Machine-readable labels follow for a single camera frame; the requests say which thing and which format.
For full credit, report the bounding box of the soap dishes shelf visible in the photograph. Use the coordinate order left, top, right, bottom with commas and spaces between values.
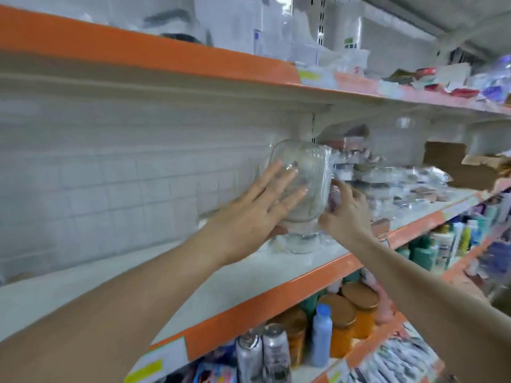
144, 7, 204, 45

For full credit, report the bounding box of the person's right hand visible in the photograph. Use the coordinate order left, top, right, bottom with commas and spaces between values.
318, 179, 375, 252

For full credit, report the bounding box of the clear acrylic tray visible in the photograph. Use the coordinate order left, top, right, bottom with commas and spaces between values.
255, 28, 322, 67

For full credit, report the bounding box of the white plastic bag red print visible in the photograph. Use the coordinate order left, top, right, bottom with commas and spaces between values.
318, 45, 372, 75

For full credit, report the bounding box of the brown paper package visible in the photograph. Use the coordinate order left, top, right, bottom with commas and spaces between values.
387, 69, 420, 85

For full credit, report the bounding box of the small white carton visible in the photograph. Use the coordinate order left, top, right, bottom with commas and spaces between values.
435, 63, 474, 88

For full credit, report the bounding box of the person's left hand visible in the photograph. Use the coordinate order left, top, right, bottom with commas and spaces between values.
192, 161, 308, 268

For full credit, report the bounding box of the yellow shelf price label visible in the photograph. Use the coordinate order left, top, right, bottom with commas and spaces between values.
123, 336, 191, 383
297, 66, 338, 89
377, 79, 407, 99
324, 359, 352, 383

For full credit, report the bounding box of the brown cardboard box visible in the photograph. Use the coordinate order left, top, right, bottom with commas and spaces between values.
422, 141, 511, 193

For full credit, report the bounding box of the pile of soap dishes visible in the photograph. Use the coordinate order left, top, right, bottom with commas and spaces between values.
318, 133, 455, 238

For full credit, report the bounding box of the person's left forearm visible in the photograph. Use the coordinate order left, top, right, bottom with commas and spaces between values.
0, 243, 220, 383

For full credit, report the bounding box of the row of assorted bottles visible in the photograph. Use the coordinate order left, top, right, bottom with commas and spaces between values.
467, 195, 511, 244

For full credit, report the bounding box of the white cap bottle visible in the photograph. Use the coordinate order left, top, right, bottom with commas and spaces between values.
431, 224, 456, 270

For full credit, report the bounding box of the clear bottle blue cap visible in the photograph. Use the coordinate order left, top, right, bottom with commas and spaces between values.
477, 55, 511, 104

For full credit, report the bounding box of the person's right forearm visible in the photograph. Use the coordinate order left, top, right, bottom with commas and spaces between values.
347, 235, 511, 383

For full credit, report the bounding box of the orange metal store shelving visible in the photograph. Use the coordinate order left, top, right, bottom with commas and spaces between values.
0, 0, 511, 383

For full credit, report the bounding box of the blue plastic bottle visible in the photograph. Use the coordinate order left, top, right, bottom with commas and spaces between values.
310, 303, 334, 369

